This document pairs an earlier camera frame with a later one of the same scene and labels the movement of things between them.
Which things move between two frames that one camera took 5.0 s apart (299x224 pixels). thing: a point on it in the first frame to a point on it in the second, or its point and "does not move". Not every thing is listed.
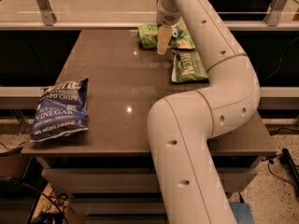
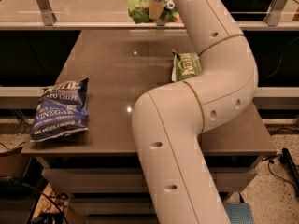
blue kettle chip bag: (62, 110) does not move
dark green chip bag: (189, 68) does not move
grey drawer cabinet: (235, 152) does not move
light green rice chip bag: (179, 36) to (138, 10)
